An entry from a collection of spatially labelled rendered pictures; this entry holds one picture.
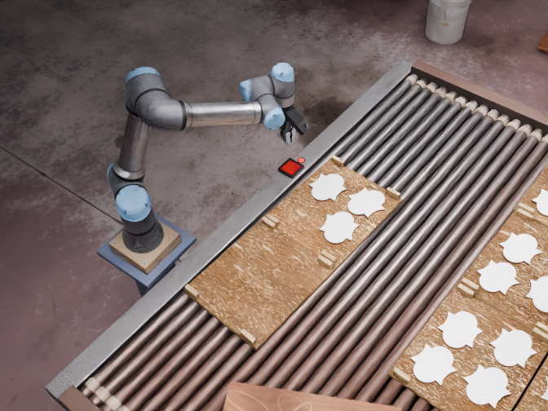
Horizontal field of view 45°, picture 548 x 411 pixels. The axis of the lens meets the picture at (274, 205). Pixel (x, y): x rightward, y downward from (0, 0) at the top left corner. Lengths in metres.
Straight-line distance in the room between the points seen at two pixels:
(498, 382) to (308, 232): 0.82
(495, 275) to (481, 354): 0.31
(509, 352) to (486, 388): 0.15
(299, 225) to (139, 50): 2.78
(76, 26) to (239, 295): 3.45
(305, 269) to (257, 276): 0.17
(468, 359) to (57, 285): 2.23
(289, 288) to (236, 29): 3.03
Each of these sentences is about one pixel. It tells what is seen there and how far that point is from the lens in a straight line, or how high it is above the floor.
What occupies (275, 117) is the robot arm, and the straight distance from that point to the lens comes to 2.20.
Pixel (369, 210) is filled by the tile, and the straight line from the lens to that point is 2.49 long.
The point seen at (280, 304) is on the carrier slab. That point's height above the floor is 0.94.
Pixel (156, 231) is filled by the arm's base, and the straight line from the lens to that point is 2.45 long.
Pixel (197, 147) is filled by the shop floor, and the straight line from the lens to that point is 4.12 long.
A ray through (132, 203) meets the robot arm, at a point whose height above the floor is 1.14.
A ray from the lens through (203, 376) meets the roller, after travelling 2.18.
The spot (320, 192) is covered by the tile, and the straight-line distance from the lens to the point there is 2.54.
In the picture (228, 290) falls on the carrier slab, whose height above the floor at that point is 0.94.
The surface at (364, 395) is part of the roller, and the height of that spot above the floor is 0.92.
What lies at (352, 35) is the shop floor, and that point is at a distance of 4.92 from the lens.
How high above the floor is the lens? 2.86
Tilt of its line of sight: 50 degrees down
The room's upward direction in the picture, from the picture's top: 4 degrees counter-clockwise
